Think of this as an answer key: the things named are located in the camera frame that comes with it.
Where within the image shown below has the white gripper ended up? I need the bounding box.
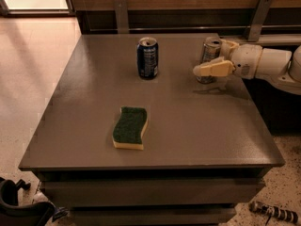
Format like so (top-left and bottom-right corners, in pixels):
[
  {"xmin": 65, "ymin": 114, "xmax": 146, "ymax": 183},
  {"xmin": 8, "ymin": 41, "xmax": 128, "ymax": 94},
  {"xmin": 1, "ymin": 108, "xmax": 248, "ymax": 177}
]
[{"xmin": 193, "ymin": 39, "xmax": 262, "ymax": 79}]

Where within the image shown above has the silver redbull can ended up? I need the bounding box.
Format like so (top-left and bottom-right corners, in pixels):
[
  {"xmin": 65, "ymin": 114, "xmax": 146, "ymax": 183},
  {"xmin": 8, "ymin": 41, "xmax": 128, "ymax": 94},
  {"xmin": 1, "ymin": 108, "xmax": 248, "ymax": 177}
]
[{"xmin": 197, "ymin": 37, "xmax": 222, "ymax": 84}]

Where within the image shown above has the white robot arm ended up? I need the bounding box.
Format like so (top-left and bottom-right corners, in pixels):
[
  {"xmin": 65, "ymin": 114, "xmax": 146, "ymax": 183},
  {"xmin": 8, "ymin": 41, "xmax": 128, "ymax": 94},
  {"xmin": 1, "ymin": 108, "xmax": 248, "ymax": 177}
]
[{"xmin": 193, "ymin": 40, "xmax": 301, "ymax": 95}]

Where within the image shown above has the blue soda can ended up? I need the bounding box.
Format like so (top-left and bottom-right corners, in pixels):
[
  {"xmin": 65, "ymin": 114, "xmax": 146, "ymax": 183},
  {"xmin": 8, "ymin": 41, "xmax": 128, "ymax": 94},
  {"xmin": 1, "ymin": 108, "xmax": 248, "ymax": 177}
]
[{"xmin": 136, "ymin": 37, "xmax": 159, "ymax": 79}]

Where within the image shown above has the grey drawer cabinet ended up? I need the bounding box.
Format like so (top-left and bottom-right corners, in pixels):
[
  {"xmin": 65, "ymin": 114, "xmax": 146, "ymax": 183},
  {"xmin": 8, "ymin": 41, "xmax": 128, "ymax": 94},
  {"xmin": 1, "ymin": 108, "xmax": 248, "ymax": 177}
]
[{"xmin": 20, "ymin": 34, "xmax": 284, "ymax": 212}]

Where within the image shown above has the green yellow sponge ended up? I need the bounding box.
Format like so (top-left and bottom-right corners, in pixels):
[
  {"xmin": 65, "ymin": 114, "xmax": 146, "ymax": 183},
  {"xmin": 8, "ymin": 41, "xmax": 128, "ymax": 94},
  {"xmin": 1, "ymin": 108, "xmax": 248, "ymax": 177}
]
[{"xmin": 112, "ymin": 106, "xmax": 148, "ymax": 151}]

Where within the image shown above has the grey upper drawer front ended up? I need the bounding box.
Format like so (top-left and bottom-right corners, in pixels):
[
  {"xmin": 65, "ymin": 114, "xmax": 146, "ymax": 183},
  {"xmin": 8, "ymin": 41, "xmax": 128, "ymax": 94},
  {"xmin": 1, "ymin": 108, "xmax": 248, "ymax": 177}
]
[{"xmin": 41, "ymin": 178, "xmax": 264, "ymax": 207}]

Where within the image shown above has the grey drawer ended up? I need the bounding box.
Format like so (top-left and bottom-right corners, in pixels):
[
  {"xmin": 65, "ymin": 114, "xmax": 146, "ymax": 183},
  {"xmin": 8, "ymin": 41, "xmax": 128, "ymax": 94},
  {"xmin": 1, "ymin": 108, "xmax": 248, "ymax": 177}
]
[
  {"xmin": 72, "ymin": 207, "xmax": 236, "ymax": 226},
  {"xmin": 41, "ymin": 178, "xmax": 264, "ymax": 207}
]

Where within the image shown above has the grey lower drawer front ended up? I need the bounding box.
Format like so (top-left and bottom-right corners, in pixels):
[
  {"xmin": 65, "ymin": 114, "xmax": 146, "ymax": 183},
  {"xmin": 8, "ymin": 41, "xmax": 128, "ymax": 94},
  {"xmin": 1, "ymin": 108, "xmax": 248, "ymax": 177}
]
[{"xmin": 72, "ymin": 207, "xmax": 236, "ymax": 226}]

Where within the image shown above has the right metal bracket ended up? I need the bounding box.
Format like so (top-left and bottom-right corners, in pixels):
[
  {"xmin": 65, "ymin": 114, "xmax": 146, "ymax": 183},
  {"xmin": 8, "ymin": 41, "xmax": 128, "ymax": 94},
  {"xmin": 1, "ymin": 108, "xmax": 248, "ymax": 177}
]
[{"xmin": 245, "ymin": 0, "xmax": 273, "ymax": 42}]

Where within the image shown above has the metal bracket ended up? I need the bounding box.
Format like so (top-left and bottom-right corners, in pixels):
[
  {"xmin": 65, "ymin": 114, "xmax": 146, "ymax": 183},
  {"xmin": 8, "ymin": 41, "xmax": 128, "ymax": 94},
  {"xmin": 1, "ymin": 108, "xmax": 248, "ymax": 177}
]
[
  {"xmin": 114, "ymin": 0, "xmax": 129, "ymax": 34},
  {"xmin": 245, "ymin": 0, "xmax": 273, "ymax": 42}
]

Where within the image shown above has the left metal bracket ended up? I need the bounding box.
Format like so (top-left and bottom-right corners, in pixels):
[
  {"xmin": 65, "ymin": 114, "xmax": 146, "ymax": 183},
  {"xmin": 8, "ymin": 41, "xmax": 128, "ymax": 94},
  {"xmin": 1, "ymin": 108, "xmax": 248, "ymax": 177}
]
[{"xmin": 114, "ymin": 0, "xmax": 129, "ymax": 34}]

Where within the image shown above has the black white striped handle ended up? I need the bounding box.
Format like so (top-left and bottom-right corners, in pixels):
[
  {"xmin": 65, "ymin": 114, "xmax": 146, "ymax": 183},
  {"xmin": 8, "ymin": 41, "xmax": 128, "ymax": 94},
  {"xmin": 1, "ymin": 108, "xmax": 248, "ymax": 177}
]
[{"xmin": 248, "ymin": 201, "xmax": 301, "ymax": 225}]

